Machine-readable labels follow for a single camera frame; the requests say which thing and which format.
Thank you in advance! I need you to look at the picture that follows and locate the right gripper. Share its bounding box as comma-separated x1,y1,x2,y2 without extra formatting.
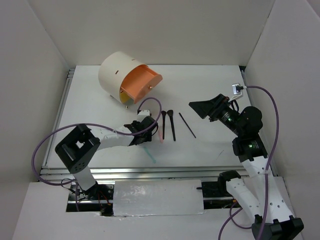
189,93,244,136

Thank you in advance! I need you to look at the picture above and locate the pink razor stick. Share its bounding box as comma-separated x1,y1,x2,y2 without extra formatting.
157,130,164,144

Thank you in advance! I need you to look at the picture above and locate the teal razor stick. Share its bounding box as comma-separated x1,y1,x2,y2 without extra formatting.
143,147,157,164

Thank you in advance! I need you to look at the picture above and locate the thin black eyeliner brush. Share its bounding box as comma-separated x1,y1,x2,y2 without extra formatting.
178,112,197,139

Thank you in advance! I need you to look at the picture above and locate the small black makeup brush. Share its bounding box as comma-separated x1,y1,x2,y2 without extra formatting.
161,110,167,140

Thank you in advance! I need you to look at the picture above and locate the large black makeup brush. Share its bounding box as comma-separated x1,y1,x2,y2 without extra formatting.
167,109,176,142

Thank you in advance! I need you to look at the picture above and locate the yellow drawer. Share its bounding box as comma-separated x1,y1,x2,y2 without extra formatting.
119,91,133,104

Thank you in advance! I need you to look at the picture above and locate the pink top drawer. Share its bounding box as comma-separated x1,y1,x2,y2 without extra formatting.
119,64,163,104

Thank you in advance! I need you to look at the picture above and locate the white round drawer cabinet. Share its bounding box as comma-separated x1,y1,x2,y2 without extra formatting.
98,51,143,103

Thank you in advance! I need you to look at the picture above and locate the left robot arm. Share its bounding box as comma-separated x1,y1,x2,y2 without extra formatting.
55,116,158,200

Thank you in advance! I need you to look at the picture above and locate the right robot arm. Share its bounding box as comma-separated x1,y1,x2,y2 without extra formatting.
188,94,304,240

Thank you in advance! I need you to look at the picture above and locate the white foil sheet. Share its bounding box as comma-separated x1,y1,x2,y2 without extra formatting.
113,179,205,217

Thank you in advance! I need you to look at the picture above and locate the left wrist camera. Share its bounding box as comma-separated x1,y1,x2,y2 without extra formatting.
137,109,151,118

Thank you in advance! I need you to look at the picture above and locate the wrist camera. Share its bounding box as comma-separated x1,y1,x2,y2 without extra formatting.
230,83,244,101
137,109,151,118

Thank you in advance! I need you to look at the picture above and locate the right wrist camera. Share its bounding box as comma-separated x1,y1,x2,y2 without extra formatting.
230,83,244,101

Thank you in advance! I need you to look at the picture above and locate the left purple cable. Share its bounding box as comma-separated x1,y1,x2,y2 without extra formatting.
31,97,163,213

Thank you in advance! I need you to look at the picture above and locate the purple cable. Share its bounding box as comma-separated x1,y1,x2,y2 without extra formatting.
217,85,279,240
31,97,163,213

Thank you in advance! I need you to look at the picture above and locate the aluminium rail frame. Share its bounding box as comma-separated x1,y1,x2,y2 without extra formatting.
39,67,278,181

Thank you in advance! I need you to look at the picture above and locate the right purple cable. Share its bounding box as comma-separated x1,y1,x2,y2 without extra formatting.
217,85,279,240

